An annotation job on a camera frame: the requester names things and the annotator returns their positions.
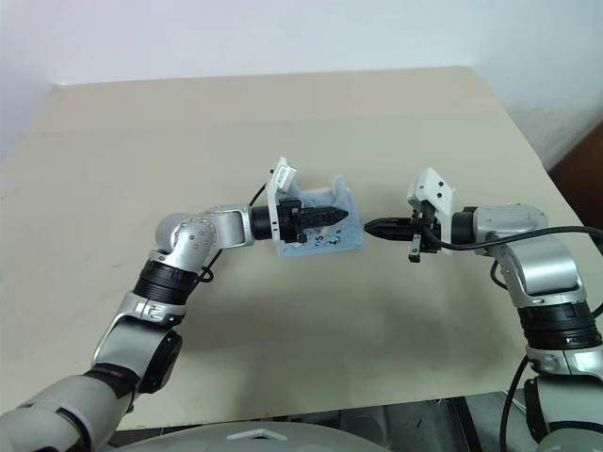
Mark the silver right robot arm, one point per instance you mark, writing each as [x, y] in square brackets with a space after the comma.
[546, 263]

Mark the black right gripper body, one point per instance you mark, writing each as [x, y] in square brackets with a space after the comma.
[426, 233]

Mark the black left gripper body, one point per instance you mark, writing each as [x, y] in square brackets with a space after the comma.
[288, 221]

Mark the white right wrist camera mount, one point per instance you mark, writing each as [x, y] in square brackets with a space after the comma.
[435, 188]

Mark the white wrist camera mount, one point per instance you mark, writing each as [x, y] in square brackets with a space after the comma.
[274, 198]
[435, 188]

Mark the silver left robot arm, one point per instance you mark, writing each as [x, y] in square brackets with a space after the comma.
[155, 292]

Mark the grey robot torso shell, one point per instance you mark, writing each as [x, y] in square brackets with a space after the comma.
[292, 440]

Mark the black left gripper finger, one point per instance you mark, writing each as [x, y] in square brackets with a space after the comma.
[322, 223]
[327, 213]

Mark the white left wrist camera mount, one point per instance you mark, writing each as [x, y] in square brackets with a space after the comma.
[274, 198]

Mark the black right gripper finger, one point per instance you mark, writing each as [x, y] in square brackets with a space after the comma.
[393, 223]
[393, 234]

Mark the light blue cloth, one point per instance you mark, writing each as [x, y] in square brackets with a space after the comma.
[346, 235]

